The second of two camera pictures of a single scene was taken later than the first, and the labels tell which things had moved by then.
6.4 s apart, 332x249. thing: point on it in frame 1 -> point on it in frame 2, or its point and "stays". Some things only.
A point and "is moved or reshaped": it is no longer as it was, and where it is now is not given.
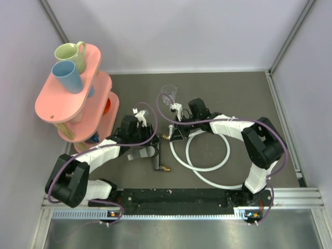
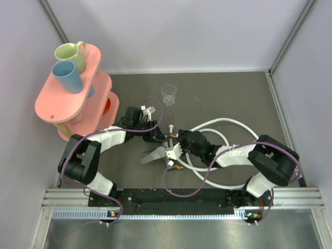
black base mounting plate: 177,201 stays
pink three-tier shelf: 86,117 stays
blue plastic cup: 66,72 stays
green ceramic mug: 68,51 stays
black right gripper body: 187,127 -> 185,146
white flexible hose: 196,168 is moved or reshaped
